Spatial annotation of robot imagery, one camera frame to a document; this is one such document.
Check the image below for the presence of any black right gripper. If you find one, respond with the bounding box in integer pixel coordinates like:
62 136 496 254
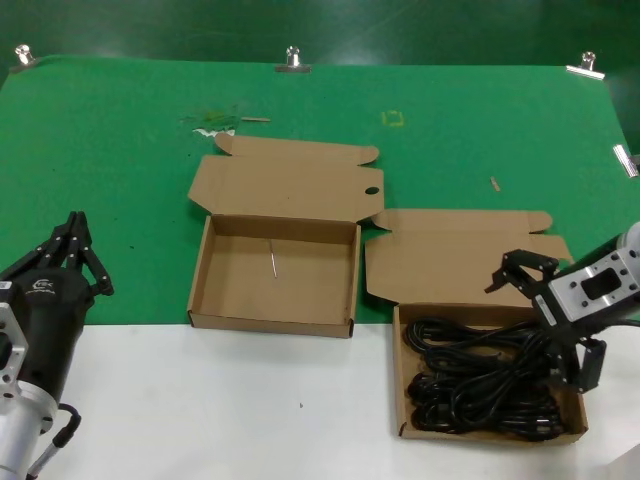
483 234 640 396

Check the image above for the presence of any cardboard box holding cables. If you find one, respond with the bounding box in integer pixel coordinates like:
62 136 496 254
363 208 590 441

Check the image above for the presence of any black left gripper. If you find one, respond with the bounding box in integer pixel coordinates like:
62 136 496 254
0 211 115 401

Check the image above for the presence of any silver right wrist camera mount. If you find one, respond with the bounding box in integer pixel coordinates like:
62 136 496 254
548 244 640 326

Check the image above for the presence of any silver binder clip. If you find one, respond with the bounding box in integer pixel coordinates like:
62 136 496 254
612 143 640 179
274 44 312 75
10 43 39 74
565 49 606 81

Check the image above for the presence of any cardboard box with thin rod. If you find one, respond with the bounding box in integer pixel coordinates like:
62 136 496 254
187 132 386 340

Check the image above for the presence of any green tablecloth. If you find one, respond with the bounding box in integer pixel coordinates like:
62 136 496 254
0 53 640 327

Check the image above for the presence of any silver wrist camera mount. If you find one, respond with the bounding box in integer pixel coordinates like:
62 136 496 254
548 244 640 326
0 299 29 396

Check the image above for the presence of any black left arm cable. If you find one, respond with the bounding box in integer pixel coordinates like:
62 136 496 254
27 402 82 480

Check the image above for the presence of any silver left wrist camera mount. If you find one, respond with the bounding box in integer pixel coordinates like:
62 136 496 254
0 299 29 396

